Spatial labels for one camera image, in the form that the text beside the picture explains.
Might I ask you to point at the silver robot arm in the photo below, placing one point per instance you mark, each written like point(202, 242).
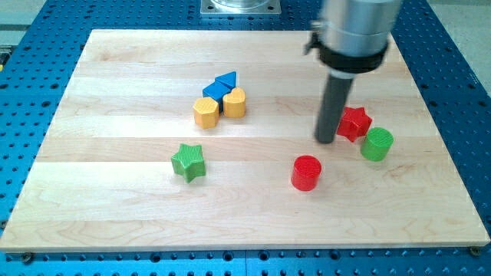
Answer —
point(351, 37)

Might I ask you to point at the red star block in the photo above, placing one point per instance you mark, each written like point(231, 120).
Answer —
point(354, 123)

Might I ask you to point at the green star block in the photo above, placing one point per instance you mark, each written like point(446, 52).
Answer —
point(189, 162)

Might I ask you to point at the blue triangle block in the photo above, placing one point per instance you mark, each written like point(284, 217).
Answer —
point(228, 79)

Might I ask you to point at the blue perforated table plate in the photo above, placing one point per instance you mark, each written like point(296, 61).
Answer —
point(42, 62)

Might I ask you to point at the light wooden board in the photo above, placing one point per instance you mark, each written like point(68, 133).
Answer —
point(103, 179)

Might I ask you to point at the blue cube block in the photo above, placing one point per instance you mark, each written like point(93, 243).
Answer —
point(216, 91)

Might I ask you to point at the yellow hexagon block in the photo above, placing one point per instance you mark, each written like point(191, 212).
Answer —
point(206, 112)

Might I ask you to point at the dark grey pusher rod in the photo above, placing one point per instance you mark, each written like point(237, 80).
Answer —
point(334, 98)

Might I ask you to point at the red cylinder block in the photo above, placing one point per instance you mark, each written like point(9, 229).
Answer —
point(305, 173)

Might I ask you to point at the yellow heart block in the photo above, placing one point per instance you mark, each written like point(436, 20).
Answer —
point(234, 103)

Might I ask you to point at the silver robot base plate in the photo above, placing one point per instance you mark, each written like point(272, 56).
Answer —
point(240, 7)

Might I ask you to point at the green cylinder block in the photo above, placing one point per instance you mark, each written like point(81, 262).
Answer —
point(377, 144)

